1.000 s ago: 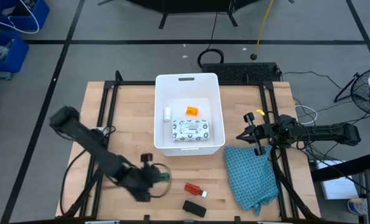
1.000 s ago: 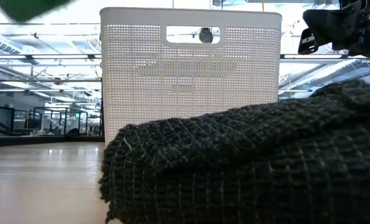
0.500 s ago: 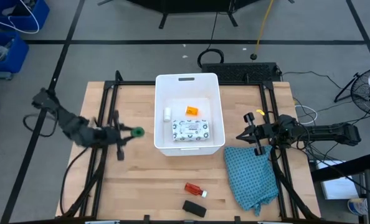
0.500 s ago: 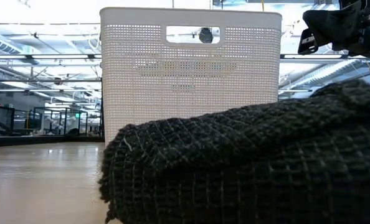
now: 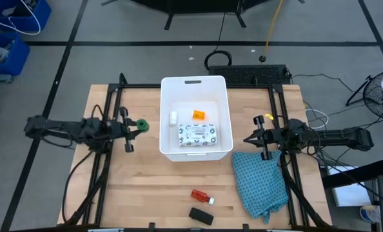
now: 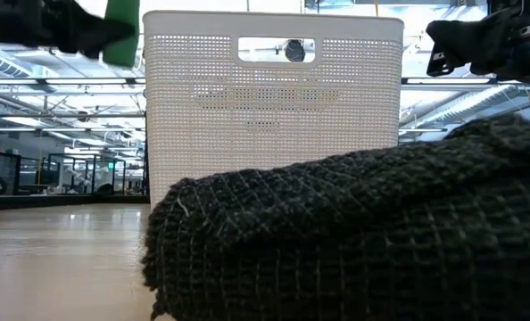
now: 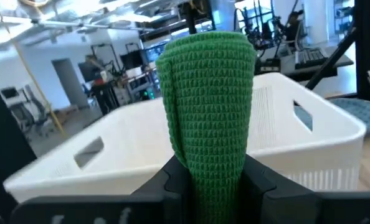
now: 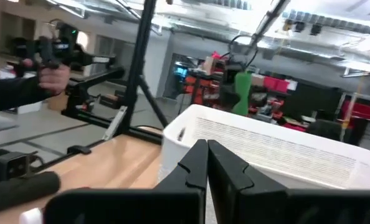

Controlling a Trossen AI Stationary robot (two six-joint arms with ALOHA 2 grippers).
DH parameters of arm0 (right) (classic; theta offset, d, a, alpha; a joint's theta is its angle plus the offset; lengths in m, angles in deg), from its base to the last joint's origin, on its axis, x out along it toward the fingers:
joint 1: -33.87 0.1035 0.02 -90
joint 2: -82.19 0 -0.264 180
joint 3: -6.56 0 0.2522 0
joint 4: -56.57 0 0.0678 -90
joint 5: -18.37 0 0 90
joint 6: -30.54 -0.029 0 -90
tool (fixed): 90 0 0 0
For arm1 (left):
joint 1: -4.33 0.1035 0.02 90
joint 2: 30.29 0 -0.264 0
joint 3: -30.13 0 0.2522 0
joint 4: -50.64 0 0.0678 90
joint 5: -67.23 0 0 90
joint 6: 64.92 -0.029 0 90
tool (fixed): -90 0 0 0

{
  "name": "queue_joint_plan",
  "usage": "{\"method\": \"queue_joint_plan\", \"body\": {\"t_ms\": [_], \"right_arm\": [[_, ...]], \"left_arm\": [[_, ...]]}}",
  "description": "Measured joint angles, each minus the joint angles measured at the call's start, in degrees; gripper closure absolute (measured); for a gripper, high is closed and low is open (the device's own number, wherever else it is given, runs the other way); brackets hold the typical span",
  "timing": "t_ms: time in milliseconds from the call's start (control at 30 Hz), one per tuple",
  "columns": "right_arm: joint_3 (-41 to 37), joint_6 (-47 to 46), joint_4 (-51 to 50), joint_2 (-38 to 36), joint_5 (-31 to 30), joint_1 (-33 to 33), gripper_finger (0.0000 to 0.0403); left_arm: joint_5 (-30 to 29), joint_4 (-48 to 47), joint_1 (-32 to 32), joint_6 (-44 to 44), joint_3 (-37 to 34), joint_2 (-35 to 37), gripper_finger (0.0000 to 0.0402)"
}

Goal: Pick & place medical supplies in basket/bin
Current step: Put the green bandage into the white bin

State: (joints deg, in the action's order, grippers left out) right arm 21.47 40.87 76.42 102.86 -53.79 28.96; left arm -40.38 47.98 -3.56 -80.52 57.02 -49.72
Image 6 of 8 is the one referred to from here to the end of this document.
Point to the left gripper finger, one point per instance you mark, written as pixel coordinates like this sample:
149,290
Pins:
91,33

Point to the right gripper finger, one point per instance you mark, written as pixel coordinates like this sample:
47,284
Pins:
439,64
470,42

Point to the green bandage roll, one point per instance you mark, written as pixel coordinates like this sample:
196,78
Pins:
126,55

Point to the black bandage roll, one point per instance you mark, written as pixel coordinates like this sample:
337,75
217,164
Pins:
358,232

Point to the white perforated plastic basket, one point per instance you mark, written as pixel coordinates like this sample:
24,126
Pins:
274,116

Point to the black round knob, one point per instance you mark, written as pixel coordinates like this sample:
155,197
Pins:
295,51

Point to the black aluminium table frame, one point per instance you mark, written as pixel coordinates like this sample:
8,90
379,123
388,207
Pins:
147,151

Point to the black framed glass enclosure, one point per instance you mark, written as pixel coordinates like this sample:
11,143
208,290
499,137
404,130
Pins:
33,174

